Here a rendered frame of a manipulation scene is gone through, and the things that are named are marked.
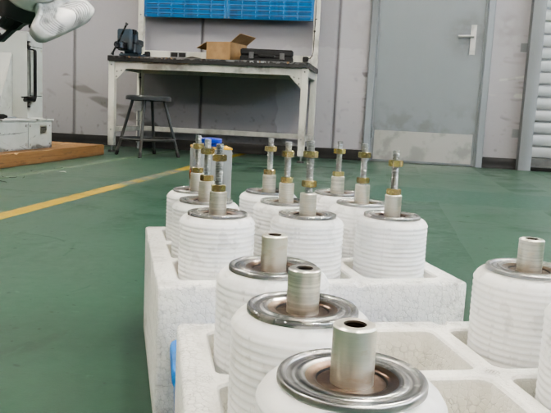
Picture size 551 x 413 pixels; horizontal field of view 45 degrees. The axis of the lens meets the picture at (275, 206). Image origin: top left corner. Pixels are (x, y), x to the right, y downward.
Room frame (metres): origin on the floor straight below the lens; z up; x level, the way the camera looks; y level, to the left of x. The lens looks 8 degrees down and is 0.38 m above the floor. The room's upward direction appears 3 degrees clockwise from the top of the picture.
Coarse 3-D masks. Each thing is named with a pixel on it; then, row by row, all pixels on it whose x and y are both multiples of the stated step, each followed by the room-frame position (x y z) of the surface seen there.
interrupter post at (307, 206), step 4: (304, 192) 0.87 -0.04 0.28; (300, 196) 0.86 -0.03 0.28; (304, 196) 0.85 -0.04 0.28; (308, 196) 0.85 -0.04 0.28; (312, 196) 0.85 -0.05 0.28; (316, 196) 0.86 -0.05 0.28; (300, 200) 0.86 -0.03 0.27; (304, 200) 0.85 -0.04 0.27; (308, 200) 0.85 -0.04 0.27; (312, 200) 0.85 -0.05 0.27; (300, 204) 0.86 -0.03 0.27; (304, 204) 0.85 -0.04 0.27; (308, 204) 0.85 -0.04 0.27; (312, 204) 0.85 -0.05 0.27; (300, 208) 0.85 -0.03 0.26; (304, 208) 0.85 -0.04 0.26; (308, 208) 0.85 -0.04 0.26; (312, 208) 0.85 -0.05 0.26; (300, 212) 0.85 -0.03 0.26; (304, 212) 0.85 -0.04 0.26; (308, 212) 0.85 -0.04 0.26; (312, 212) 0.85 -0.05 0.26
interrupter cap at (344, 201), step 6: (342, 198) 1.02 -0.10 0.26; (348, 198) 1.03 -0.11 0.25; (342, 204) 0.98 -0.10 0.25; (348, 204) 0.97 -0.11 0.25; (354, 204) 0.97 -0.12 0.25; (360, 204) 0.97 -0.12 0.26; (366, 204) 0.98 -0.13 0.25; (372, 204) 0.98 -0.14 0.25; (378, 204) 0.99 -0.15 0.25; (384, 204) 0.98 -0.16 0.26
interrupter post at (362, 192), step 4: (356, 184) 1.00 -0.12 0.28; (360, 184) 1.00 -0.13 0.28; (368, 184) 1.00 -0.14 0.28; (356, 188) 1.00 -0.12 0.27; (360, 188) 0.99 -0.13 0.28; (364, 188) 0.99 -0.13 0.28; (368, 188) 1.00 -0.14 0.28; (356, 192) 1.00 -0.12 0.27; (360, 192) 0.99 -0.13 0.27; (364, 192) 0.99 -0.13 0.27; (368, 192) 1.00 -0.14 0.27; (356, 196) 1.00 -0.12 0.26; (360, 196) 0.99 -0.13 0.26; (364, 196) 0.99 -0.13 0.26; (368, 196) 1.00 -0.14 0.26; (356, 200) 1.00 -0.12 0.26; (360, 200) 0.99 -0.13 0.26; (364, 200) 0.99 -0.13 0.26; (368, 200) 1.00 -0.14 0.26
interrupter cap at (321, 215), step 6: (282, 210) 0.87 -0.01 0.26; (288, 210) 0.88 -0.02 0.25; (294, 210) 0.89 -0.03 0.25; (318, 210) 0.89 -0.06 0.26; (282, 216) 0.84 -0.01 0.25; (288, 216) 0.83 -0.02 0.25; (294, 216) 0.83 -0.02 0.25; (300, 216) 0.82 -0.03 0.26; (306, 216) 0.83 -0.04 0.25; (312, 216) 0.83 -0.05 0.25; (318, 216) 0.84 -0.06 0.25; (324, 216) 0.84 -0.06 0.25; (330, 216) 0.84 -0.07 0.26
